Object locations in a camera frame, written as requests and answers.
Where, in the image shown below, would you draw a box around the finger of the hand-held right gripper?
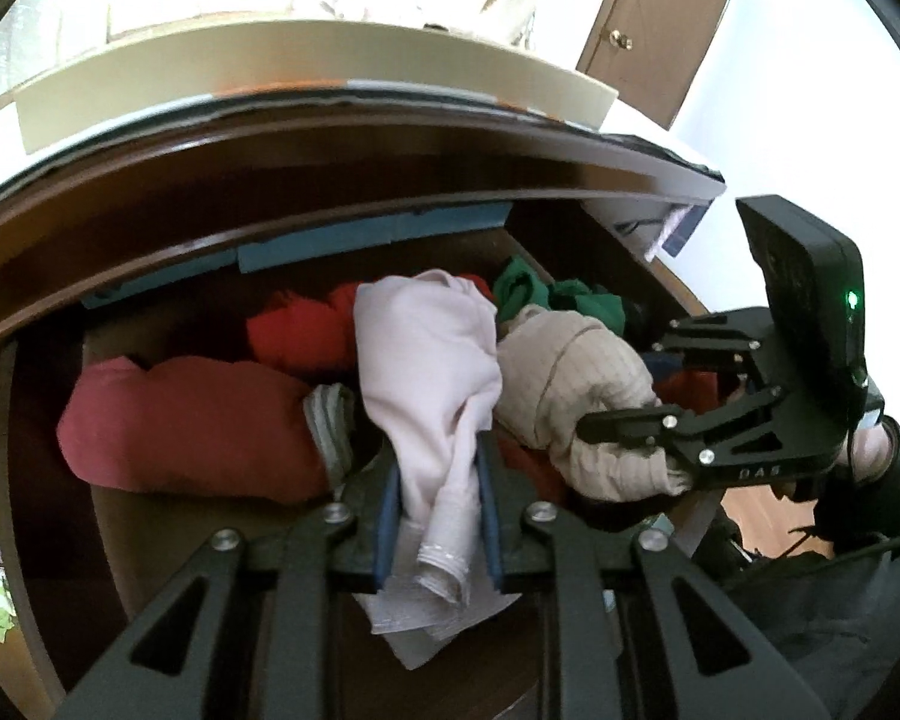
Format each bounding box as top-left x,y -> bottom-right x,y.
576,382 -> 785,466
649,307 -> 777,368

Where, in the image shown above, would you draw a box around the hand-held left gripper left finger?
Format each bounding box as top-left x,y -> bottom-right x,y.
60,427 -> 406,720

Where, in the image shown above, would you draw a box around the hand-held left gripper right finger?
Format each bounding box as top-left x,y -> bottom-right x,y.
474,427 -> 833,720

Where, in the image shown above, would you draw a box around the beige dotted underwear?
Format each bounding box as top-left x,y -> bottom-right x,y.
495,304 -> 695,503

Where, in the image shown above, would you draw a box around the green and black underwear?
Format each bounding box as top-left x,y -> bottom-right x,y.
491,255 -> 631,335

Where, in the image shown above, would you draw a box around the pale pink underwear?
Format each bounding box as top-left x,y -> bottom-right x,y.
352,268 -> 522,672

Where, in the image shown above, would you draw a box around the bright red underwear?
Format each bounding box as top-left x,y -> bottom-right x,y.
244,274 -> 496,376

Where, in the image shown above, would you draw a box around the maroon underwear with grey waistband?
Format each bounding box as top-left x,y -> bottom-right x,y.
56,356 -> 361,507

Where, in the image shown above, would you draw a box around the wooden drawer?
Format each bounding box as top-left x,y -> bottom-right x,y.
0,225 -> 721,720

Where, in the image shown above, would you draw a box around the person's right hand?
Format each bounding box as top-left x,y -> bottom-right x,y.
847,420 -> 897,482

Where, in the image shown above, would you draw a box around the person's grey trousers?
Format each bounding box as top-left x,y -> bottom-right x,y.
720,532 -> 900,720

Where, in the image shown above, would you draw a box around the blue tape strip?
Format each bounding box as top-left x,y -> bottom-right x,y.
82,202 -> 511,308

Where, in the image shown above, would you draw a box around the brown wooden door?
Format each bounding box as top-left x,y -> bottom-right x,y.
576,0 -> 751,128

